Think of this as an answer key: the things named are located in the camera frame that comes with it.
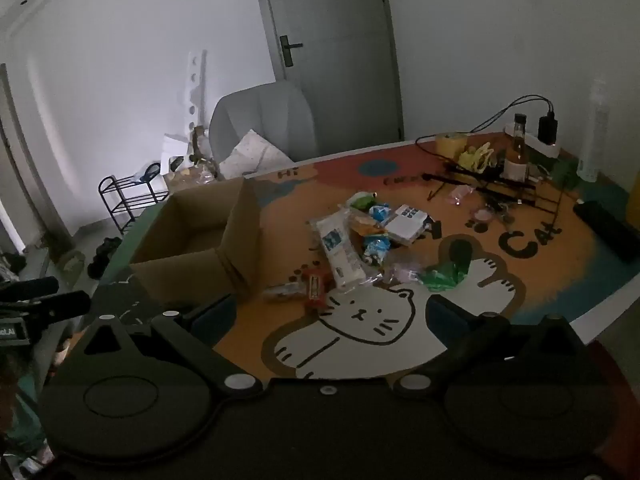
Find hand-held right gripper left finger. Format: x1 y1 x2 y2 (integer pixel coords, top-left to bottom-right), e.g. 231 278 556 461
75 294 266 401

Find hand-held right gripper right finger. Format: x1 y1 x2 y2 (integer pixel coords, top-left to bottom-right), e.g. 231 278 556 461
395 294 598 401

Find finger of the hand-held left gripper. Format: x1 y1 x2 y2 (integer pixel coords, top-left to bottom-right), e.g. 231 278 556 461
27 290 92 325
0 276 60 302

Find brown cardboard box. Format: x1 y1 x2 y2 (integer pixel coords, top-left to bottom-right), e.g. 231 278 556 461
129 177 263 307

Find tan cracker packet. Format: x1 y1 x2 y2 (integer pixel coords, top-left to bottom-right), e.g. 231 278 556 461
350 215 388 236

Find shiny green snack packet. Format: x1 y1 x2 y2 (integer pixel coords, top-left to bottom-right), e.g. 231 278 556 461
417 240 471 292

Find green slipper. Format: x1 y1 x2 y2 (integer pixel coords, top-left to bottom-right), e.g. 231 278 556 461
57 249 86 276

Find clear pink snack packet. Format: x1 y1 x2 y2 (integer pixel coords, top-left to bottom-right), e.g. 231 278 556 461
380 255 426 286

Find black shoes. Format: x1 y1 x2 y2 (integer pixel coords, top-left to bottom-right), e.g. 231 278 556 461
87 237 121 278

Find clear wrapper snack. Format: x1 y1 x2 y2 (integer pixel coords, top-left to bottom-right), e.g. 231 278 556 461
262 280 308 303

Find small blue snack packet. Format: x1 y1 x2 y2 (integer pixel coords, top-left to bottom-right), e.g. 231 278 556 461
361 237 393 266

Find white QR code packet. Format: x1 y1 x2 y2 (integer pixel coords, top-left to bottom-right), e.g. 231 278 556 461
385 204 435 247

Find red snack packet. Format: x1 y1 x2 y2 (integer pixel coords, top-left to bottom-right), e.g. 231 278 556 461
305 270 333 308

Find long white snack packet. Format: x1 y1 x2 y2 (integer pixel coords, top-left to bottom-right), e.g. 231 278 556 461
307 210 366 291

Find green and white snack packet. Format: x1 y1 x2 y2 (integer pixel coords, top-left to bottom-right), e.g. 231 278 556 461
345 191 378 212

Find yellow tape roll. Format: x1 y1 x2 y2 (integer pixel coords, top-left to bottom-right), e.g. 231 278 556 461
459 144 496 173

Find white printed cloth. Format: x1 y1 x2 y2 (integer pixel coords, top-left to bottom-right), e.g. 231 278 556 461
219 129 296 181

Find brown slender object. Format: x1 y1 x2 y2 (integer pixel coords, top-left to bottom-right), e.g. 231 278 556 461
189 127 208 166

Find white paper sheet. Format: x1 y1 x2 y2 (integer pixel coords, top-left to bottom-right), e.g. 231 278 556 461
161 132 193 161

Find brown glass bottle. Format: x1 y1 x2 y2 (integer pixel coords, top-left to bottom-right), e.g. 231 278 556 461
502 112 530 181

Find black rectangular case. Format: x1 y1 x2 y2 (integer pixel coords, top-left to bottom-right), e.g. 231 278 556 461
572 200 640 263

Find white power strip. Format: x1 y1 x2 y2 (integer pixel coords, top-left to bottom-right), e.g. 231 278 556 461
502 122 561 158

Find grey chair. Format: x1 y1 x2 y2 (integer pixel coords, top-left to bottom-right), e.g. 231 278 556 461
209 81 321 181

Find black charger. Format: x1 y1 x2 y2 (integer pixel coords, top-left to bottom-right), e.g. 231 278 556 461
537 105 560 145

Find white perforated board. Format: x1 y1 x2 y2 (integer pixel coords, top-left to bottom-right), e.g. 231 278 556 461
180 50 208 141

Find grey door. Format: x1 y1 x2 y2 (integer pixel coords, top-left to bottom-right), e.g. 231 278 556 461
252 0 406 148

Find black wire shoe rack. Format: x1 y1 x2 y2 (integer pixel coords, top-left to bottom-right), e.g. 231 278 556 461
98 162 171 236

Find yellow box with cable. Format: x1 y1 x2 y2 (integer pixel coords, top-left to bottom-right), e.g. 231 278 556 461
434 132 468 161

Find black cable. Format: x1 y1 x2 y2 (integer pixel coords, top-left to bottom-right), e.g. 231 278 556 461
415 94 556 161

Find dark door handle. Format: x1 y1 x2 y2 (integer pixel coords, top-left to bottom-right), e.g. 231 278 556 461
279 35 304 67

